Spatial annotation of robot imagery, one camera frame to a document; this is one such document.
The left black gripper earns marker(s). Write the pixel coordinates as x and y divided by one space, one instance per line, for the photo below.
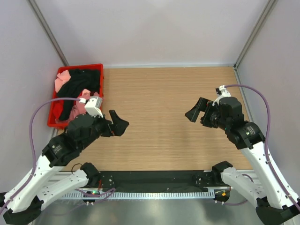
118 127

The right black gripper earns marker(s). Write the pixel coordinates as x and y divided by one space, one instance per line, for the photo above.
205 105

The black t shirt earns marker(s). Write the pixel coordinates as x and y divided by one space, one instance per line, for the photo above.
77 86

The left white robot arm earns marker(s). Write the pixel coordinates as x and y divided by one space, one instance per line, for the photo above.
31 196

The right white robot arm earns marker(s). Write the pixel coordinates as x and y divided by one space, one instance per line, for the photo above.
274 204

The red t shirt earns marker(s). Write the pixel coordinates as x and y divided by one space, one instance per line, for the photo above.
57 108

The pink t shirt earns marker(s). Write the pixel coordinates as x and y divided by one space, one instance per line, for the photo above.
63 79

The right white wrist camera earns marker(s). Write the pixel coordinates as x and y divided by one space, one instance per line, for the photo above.
221 92

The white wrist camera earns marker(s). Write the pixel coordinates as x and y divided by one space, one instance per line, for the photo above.
92 106
221 92

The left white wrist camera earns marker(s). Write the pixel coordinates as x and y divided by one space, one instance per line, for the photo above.
92 106

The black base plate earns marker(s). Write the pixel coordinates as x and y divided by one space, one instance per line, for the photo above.
157 181

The aluminium frame rail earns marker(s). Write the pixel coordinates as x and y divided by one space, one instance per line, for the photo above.
61 175

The slotted cable duct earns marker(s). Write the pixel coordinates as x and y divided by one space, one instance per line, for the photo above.
75 195

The right aluminium corner post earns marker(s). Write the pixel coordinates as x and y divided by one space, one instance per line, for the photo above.
255 31

